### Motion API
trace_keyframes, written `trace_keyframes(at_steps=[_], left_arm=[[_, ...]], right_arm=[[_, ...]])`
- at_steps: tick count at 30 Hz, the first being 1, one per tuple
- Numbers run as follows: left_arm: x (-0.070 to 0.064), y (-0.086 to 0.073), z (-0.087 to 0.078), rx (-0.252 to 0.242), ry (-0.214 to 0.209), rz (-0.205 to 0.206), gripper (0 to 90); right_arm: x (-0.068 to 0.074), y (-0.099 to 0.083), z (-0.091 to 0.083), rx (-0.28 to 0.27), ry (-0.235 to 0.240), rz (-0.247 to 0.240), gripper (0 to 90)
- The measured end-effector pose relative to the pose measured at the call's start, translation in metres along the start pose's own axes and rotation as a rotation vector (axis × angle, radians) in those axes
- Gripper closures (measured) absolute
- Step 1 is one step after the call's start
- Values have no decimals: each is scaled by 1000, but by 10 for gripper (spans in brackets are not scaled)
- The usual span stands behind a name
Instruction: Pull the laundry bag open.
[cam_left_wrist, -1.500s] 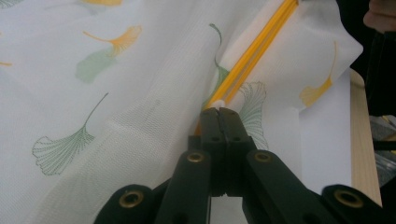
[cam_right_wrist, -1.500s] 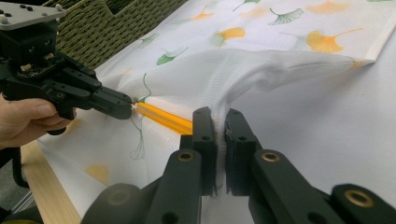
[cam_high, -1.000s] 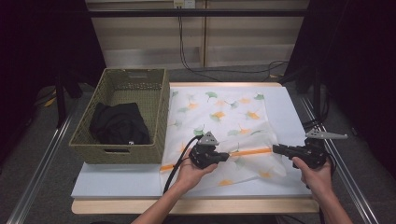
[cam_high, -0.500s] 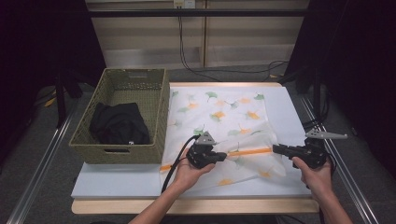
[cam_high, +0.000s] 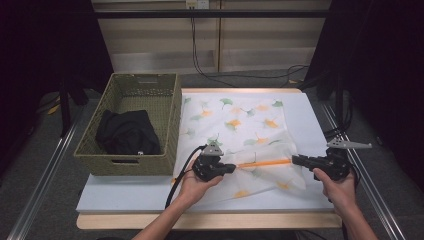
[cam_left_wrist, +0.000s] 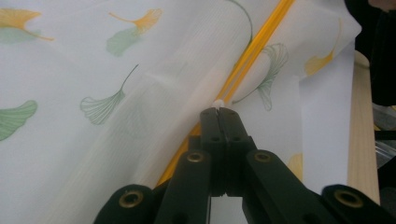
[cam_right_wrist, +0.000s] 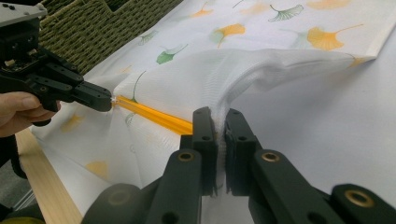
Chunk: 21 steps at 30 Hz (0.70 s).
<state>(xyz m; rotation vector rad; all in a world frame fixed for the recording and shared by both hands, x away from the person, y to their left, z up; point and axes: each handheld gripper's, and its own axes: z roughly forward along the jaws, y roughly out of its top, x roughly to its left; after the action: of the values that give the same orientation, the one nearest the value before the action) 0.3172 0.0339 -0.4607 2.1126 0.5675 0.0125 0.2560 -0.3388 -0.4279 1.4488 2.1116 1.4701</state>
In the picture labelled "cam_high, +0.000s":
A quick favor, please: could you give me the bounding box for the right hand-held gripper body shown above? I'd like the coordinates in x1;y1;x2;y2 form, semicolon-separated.
311;137;374;182

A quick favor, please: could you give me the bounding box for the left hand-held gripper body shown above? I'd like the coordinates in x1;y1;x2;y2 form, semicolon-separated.
191;141;229;183

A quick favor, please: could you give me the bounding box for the leaf-print mesh laundry bag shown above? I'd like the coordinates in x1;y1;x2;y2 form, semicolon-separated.
171;96;308;202

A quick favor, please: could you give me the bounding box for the black garment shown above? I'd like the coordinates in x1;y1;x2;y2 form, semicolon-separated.
95;109;162;156

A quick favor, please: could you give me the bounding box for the green woven basket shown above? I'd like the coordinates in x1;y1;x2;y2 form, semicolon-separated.
73;72;184;177

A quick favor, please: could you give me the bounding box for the person's left hand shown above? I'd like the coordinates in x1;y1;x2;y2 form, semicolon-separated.
177;159;225;208

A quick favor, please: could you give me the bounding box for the person's right hand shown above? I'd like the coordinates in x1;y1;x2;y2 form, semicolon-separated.
312;167;358;210

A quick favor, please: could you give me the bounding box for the black metal stand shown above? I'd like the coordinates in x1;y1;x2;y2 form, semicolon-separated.
57;75;90;138
299;70;355;140

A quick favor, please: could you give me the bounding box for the white foam board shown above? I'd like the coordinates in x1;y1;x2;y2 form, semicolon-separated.
75;92;337;215

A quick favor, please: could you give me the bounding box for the black horizontal bar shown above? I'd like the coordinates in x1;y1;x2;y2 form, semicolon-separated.
94;9;332;20

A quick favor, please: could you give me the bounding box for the left hand-held gripper cable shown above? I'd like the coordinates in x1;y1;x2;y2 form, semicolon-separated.
164;144;208;210

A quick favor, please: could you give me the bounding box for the hand-held gripper cable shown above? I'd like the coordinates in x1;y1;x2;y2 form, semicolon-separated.
346;162;363;202
164;144;208;210

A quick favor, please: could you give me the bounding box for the right hand-held gripper cable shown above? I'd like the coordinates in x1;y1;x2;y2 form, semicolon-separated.
346;162;363;202

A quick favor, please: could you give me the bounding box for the metal floor rail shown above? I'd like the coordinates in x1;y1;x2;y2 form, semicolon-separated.
6;108;86;240
320;102;407;240

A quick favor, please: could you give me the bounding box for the black looped floor cable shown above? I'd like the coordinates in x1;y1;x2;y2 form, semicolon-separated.
279;64;310;88

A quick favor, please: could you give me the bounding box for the black wall cable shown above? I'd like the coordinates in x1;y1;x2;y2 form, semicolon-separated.
190;16;291;89

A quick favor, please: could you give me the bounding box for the white wall socket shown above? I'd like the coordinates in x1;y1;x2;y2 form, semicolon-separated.
185;0;211;10

